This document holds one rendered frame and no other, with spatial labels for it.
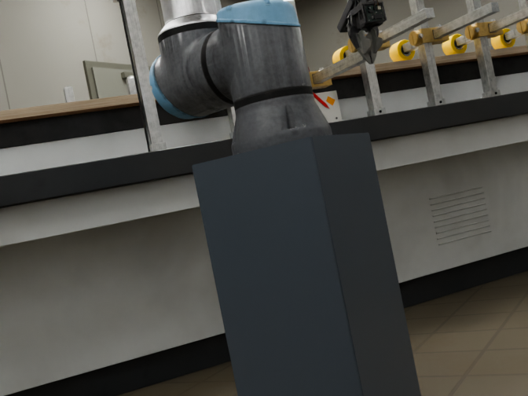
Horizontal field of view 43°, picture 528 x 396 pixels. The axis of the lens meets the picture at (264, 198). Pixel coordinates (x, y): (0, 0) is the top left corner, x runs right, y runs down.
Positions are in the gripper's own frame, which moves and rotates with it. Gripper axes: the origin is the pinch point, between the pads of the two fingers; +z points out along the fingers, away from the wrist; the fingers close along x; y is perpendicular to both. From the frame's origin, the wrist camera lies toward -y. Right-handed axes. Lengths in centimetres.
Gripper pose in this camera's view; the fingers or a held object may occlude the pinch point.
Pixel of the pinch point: (368, 60)
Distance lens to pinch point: 190.9
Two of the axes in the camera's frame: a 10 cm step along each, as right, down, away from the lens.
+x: 9.0, -1.8, 3.9
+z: 2.1, 9.8, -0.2
